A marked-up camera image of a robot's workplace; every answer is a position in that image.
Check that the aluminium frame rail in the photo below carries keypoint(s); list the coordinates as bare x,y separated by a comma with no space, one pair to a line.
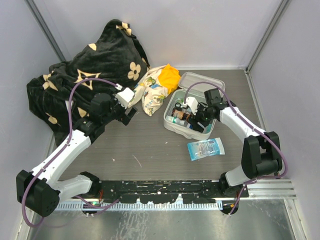
272,189

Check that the brown glass medicine bottle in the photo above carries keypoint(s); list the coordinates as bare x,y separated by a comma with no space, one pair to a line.
182,115

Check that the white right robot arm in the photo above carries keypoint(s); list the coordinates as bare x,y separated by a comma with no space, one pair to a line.
261,153

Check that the black handled scissors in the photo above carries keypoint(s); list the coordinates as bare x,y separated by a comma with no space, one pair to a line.
178,106

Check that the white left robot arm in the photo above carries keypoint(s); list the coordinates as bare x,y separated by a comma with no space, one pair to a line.
40,189

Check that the black floral fleece blanket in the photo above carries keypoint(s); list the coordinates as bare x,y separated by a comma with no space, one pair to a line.
117,56

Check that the white slotted cable duct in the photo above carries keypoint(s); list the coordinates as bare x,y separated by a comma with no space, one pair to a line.
74,205

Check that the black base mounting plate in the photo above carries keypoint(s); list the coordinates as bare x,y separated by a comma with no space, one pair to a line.
161,191

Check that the white bottle green label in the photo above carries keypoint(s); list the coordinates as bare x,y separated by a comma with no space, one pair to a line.
175,120

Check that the light blue wipes pouch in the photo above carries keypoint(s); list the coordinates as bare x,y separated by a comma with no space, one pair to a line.
205,148

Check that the small bag with teal header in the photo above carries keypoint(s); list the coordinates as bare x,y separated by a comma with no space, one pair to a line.
209,127

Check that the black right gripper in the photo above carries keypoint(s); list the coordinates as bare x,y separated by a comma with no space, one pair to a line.
193,121

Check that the grey medicine kit case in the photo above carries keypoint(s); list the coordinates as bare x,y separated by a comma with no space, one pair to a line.
186,80

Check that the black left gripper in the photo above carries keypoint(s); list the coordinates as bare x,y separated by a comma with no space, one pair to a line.
123,117

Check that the yellow cloth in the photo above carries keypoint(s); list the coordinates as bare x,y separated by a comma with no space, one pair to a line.
169,78

